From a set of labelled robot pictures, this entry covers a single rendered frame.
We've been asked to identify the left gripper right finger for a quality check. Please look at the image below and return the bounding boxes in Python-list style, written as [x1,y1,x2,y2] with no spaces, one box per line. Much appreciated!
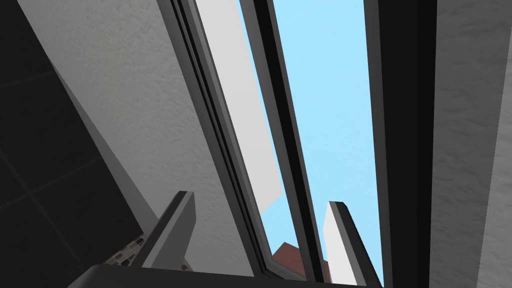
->
[322,201,383,287]

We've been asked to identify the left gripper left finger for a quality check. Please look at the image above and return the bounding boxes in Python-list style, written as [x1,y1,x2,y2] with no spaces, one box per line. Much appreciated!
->
[130,190,197,271]

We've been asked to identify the dark framed window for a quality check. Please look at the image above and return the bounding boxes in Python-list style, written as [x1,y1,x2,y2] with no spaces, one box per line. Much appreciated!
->
[156,0,438,288]

